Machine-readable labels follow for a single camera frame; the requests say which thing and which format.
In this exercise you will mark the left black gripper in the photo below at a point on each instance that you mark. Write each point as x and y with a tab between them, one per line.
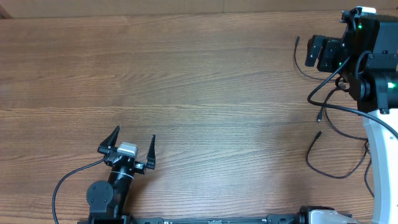
140	167

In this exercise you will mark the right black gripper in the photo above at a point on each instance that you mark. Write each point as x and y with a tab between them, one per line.
327	51

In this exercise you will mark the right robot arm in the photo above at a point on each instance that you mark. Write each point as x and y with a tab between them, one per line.
366	58

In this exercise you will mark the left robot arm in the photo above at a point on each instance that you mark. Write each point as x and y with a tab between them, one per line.
107	198

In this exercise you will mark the cardboard back panel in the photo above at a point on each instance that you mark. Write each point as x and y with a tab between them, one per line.
88	8

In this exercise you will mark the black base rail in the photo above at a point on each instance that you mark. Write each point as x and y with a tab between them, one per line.
269	219

